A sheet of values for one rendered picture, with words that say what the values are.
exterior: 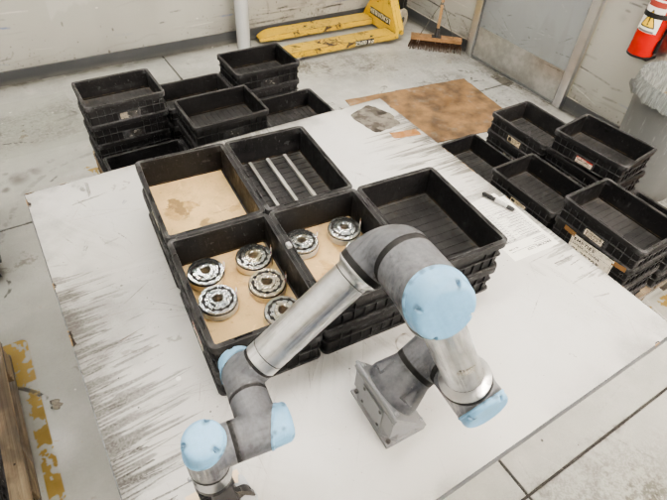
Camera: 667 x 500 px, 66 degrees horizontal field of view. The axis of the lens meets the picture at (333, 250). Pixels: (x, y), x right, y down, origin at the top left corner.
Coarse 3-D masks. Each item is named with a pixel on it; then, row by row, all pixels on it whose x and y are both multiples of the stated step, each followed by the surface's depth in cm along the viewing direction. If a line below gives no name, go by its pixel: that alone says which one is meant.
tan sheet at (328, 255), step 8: (320, 224) 164; (328, 224) 164; (320, 232) 162; (360, 232) 163; (320, 240) 159; (328, 240) 159; (320, 248) 156; (328, 248) 157; (336, 248) 157; (320, 256) 154; (328, 256) 154; (336, 256) 154; (312, 264) 152; (320, 264) 152; (328, 264) 152; (312, 272) 149; (320, 272) 150
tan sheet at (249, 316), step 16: (224, 256) 152; (192, 288) 143; (240, 288) 144; (288, 288) 145; (240, 304) 140; (256, 304) 140; (208, 320) 135; (224, 320) 135; (240, 320) 136; (256, 320) 136; (224, 336) 132
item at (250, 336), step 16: (224, 224) 147; (272, 224) 148; (176, 240) 141; (176, 256) 139; (288, 256) 140; (304, 272) 136; (192, 304) 126; (208, 336) 120; (240, 336) 120; (256, 336) 121
